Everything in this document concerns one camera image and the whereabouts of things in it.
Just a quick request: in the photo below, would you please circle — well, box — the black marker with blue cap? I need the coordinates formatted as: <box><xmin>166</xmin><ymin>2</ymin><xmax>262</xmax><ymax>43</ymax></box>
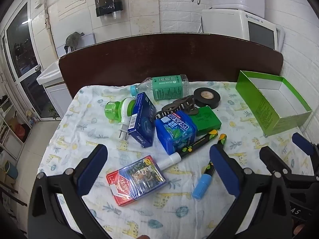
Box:
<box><xmin>191</xmin><ymin>134</ymin><xmax>228</xmax><ymax>201</ymax></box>

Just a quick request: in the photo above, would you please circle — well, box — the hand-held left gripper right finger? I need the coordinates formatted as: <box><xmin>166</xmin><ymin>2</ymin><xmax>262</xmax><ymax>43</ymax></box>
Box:
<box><xmin>209</xmin><ymin>144</ymin><xmax>292</xmax><ymax>239</ymax></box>

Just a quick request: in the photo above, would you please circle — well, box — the small green box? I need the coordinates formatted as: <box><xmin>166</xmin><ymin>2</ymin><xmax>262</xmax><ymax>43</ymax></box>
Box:
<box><xmin>193</xmin><ymin>106</ymin><xmax>222</xmax><ymax>137</ymax></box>

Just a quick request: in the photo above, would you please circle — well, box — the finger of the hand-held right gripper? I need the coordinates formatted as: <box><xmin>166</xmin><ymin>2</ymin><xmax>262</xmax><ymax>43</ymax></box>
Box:
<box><xmin>292</xmin><ymin>132</ymin><xmax>319</xmax><ymax>176</ymax></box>
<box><xmin>259</xmin><ymin>146</ymin><xmax>297</xmax><ymax>180</ymax></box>

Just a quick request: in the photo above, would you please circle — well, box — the black marker with white cap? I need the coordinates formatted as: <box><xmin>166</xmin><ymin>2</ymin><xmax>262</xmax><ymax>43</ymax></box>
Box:
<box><xmin>157</xmin><ymin>129</ymin><xmax>218</xmax><ymax>171</ymax></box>

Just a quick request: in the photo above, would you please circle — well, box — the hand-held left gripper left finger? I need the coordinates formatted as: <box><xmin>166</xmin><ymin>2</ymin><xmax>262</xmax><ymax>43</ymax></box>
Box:
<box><xmin>27</xmin><ymin>144</ymin><xmax>109</xmax><ymax>239</ymax></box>

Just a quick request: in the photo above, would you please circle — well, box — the red playing card pack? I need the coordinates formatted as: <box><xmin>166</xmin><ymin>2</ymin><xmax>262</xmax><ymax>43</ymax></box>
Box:
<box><xmin>106</xmin><ymin>155</ymin><xmax>168</xmax><ymax>207</ymax></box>

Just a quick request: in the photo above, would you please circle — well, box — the dark blue carton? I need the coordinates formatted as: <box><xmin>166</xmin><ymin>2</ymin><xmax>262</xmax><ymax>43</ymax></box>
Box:
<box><xmin>128</xmin><ymin>92</ymin><xmax>157</xmax><ymax>148</ymax></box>

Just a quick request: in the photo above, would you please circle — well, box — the clear bottle with green label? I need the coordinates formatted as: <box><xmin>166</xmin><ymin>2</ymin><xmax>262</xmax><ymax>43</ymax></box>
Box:
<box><xmin>130</xmin><ymin>74</ymin><xmax>191</xmax><ymax>101</ymax></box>

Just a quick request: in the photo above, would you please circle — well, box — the person's right hand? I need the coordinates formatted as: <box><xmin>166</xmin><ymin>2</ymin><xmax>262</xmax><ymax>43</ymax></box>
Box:
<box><xmin>293</xmin><ymin>225</ymin><xmax>306</xmax><ymax>239</ymax></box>

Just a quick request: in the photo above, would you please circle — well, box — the white appliance with screen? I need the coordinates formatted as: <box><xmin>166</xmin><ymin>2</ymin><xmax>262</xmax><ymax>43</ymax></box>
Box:
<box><xmin>201</xmin><ymin>9</ymin><xmax>285</xmax><ymax>51</ymax></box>

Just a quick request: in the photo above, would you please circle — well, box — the green white plug-in repellent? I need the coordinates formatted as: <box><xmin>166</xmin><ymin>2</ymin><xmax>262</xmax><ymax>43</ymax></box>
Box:
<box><xmin>105</xmin><ymin>97</ymin><xmax>137</xmax><ymax>140</ymax></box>

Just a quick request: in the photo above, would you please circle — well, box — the white washbasin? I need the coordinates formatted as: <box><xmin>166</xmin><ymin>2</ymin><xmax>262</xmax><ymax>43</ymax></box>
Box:
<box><xmin>37</xmin><ymin>62</ymin><xmax>66</xmax><ymax>85</ymax></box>

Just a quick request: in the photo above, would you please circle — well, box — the glass door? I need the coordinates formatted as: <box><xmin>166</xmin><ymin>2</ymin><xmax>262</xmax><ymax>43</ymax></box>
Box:
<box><xmin>0</xmin><ymin>0</ymin><xmax>61</xmax><ymax>120</ymax></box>

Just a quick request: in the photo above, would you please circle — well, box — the olive hair claw clip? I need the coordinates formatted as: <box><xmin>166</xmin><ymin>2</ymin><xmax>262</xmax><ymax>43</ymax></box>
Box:
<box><xmin>155</xmin><ymin>95</ymin><xmax>200</xmax><ymax>121</ymax></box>

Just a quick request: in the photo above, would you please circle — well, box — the black tape roll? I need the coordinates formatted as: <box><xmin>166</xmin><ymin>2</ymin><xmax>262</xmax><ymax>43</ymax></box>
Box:
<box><xmin>194</xmin><ymin>87</ymin><xmax>222</xmax><ymax>109</ymax></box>

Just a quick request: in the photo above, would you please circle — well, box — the green cloth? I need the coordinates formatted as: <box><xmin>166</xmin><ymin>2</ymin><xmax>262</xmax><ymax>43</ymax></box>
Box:
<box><xmin>64</xmin><ymin>31</ymin><xmax>85</xmax><ymax>54</ymax></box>

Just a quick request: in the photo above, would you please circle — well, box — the green cardboard box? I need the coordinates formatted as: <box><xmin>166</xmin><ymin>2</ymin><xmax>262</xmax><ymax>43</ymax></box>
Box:
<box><xmin>236</xmin><ymin>70</ymin><xmax>313</xmax><ymax>137</ymax></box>

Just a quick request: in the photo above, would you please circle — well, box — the white cabinet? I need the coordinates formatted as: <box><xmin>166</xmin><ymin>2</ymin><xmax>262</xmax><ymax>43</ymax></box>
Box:
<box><xmin>45</xmin><ymin>82</ymin><xmax>74</xmax><ymax>120</ymax></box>

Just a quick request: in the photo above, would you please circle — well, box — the white shelf unit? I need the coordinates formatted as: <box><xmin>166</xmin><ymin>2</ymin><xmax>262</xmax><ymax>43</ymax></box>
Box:
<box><xmin>0</xmin><ymin>80</ymin><xmax>33</xmax><ymax>160</ymax></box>

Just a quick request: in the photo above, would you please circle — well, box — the blue bin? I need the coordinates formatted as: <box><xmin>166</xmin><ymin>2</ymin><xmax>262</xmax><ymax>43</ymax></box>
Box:
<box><xmin>4</xmin><ymin>161</ymin><xmax>19</xmax><ymax>180</ymax></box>

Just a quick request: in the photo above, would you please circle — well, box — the brown wooden headboard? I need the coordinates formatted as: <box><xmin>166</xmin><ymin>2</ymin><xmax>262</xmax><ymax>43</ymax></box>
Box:
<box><xmin>58</xmin><ymin>33</ymin><xmax>285</xmax><ymax>99</ymax></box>

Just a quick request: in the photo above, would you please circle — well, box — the giraffe printed blanket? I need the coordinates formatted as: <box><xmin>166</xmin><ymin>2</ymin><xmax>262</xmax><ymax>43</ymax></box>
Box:
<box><xmin>37</xmin><ymin>81</ymin><xmax>314</xmax><ymax>239</ymax></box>

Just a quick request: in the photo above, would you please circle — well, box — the blue mint tin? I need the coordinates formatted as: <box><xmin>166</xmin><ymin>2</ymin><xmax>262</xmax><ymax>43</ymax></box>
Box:
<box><xmin>155</xmin><ymin>112</ymin><xmax>198</xmax><ymax>155</ymax></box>

